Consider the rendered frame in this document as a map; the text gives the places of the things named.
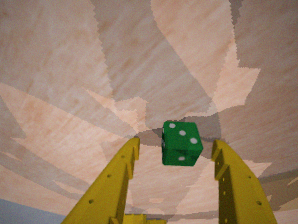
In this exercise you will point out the tan square mat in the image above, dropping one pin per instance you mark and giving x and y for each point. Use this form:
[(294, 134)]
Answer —
[(281, 191)]

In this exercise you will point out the green die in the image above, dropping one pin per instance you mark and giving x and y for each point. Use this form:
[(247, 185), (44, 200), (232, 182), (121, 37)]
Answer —
[(181, 144)]

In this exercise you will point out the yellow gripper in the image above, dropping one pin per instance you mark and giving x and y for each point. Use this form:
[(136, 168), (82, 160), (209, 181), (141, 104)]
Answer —
[(241, 196)]

